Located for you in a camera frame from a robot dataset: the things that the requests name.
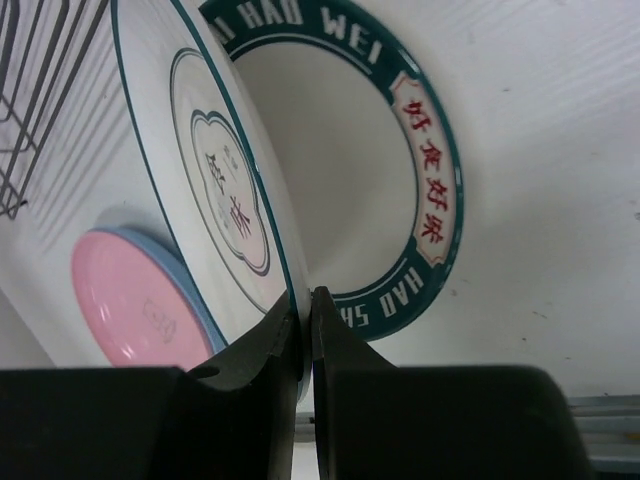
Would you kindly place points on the patterned ceramic plate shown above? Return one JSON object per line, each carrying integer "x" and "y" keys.
{"x": 214, "y": 171}
{"x": 365, "y": 145}

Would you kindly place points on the pink plastic plate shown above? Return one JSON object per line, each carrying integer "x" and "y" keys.
{"x": 135, "y": 305}

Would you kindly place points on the blue plastic plate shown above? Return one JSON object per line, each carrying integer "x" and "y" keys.
{"x": 195, "y": 300}

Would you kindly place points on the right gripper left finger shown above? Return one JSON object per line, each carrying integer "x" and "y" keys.
{"x": 231, "y": 417}

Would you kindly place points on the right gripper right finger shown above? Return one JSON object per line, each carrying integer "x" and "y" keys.
{"x": 374, "y": 420}

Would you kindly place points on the grey wire dish rack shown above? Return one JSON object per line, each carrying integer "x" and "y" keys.
{"x": 43, "y": 46}

